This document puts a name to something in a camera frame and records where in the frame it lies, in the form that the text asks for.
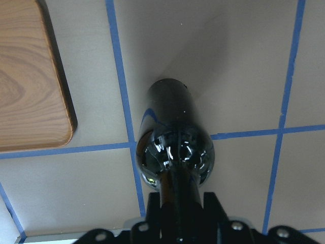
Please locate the wooden tray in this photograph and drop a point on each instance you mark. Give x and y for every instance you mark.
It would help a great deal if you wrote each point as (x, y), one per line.
(36, 106)

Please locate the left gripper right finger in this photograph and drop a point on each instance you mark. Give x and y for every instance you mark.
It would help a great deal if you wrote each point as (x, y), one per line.
(214, 212)

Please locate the dark wine bottle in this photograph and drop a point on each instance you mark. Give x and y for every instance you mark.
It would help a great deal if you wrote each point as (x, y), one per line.
(175, 155)

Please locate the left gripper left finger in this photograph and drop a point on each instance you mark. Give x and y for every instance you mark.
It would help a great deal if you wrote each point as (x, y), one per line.
(153, 210)

